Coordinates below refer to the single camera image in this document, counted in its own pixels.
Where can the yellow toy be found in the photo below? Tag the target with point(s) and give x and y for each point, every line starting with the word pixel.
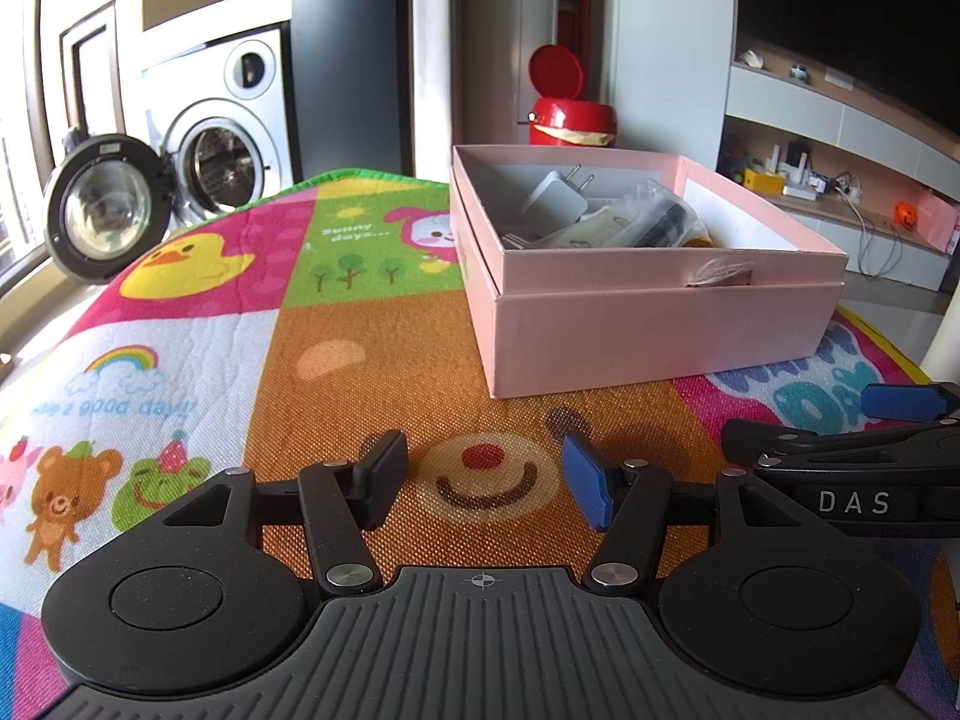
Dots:
pixel 763 182

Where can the black television screen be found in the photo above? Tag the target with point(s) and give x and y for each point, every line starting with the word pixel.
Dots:
pixel 862 7

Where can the white router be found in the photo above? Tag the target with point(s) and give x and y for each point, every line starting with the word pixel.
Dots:
pixel 799 180

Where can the white washing machine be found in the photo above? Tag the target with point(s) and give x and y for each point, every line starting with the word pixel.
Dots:
pixel 255 127

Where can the small white shelf ornament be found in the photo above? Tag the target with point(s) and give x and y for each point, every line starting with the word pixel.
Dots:
pixel 751 58

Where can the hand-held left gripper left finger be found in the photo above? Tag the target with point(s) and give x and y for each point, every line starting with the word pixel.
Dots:
pixel 384 474

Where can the orange pumpkin toy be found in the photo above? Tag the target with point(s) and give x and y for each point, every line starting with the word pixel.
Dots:
pixel 904 215

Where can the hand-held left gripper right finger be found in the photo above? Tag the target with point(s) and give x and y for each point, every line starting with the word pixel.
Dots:
pixel 585 489

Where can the white power strip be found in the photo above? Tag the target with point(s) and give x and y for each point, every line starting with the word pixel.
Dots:
pixel 829 185

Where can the white wall shelf unit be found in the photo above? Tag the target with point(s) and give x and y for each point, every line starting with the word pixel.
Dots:
pixel 862 135

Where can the dark cloth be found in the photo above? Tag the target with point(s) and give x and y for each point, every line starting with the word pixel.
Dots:
pixel 73 141

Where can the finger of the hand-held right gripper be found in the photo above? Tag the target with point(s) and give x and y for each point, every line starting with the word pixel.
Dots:
pixel 892 400
pixel 825 444

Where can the round washing machine door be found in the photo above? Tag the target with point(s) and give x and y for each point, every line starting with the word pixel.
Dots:
pixel 97 202

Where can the pink cardboard box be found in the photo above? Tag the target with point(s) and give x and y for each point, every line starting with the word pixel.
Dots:
pixel 645 330

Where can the grey plug adapter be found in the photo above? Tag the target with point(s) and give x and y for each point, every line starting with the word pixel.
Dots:
pixel 553 199

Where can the white furniture leg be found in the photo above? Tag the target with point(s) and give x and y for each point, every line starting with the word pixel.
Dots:
pixel 946 345

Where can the white panelled door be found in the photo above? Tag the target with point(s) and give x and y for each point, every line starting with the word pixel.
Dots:
pixel 94 75

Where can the clear bag with black item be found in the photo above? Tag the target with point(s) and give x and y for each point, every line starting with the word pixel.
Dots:
pixel 660 217

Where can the colourful cartoon play mat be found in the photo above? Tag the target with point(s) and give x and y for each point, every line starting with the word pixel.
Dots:
pixel 225 360

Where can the red trash can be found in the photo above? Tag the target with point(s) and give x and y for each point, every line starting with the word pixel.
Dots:
pixel 570 116

